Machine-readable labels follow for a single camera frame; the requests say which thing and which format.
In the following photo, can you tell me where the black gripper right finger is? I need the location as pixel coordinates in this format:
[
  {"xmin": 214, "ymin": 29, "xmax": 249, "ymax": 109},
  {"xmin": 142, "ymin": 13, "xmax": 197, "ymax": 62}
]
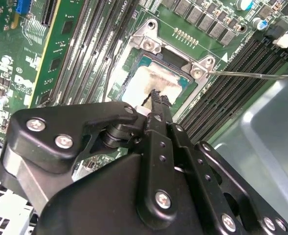
[{"xmin": 161, "ymin": 95, "xmax": 288, "ymax": 235}]

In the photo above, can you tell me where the silver topped CPU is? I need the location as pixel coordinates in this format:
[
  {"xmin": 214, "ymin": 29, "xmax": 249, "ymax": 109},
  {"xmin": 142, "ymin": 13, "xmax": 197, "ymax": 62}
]
[{"xmin": 120, "ymin": 55, "xmax": 199, "ymax": 110}]

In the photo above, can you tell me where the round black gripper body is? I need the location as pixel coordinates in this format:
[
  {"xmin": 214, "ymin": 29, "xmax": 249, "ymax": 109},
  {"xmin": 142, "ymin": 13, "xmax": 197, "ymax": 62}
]
[{"xmin": 32, "ymin": 153, "xmax": 215, "ymax": 235}]

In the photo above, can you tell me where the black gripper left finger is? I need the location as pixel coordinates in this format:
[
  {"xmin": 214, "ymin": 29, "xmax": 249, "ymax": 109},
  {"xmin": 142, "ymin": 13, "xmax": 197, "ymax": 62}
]
[{"xmin": 0, "ymin": 89, "xmax": 179, "ymax": 230}]

